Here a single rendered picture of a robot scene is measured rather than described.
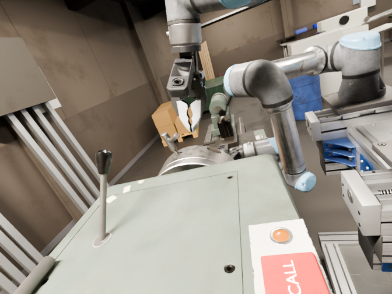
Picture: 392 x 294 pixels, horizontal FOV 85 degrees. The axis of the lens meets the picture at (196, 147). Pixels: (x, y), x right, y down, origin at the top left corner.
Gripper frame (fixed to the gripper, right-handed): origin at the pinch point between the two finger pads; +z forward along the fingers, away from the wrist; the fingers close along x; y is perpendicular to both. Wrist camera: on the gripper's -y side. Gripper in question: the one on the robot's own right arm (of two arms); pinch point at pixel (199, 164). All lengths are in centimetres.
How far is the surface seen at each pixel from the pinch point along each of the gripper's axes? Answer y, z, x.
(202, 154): -21.4, -9.5, 14.4
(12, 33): 173, 229, 137
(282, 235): -58, -27, 18
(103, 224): -54, 3, 20
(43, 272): -62, 11, 19
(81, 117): 204, 225, 14
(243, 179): -43, -22, 17
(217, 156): -20.0, -13.5, 12.1
